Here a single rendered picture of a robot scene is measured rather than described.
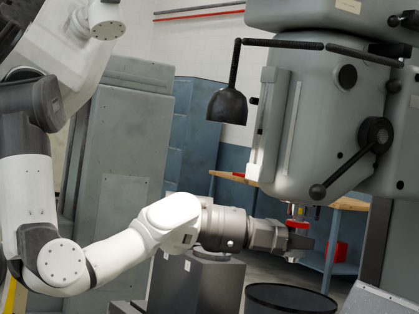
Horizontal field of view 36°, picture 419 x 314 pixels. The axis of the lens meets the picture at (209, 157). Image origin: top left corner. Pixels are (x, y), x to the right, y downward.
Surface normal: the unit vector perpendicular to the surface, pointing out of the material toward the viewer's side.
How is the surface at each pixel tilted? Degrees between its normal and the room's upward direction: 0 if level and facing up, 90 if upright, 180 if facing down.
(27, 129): 68
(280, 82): 90
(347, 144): 90
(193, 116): 90
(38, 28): 59
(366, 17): 90
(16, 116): 75
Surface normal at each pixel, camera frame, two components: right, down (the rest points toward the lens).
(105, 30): 0.22, 0.91
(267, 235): 0.14, 0.07
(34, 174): 0.49, -0.27
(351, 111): 0.54, 0.13
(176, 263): -0.83, -0.10
